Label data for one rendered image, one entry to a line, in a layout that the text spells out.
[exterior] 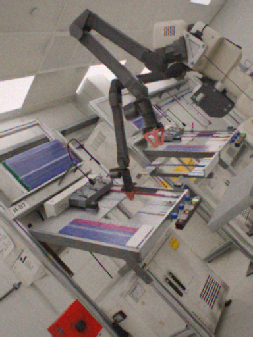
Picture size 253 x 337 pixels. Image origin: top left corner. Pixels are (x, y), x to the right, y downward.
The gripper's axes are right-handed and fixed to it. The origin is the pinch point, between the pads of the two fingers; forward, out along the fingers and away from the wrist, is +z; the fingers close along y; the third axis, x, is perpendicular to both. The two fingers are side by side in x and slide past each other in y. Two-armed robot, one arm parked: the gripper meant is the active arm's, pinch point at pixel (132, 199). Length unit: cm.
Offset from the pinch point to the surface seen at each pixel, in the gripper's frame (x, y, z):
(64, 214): -32.9, 26.6, -1.5
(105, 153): -83, -97, -5
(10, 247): -63, 49, 10
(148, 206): 13.2, 4.1, 2.8
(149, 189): 2.7, -19.2, 1.8
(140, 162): -48, -100, 9
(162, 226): 29.7, 22.3, 4.9
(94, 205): -15.3, 18.1, -3.9
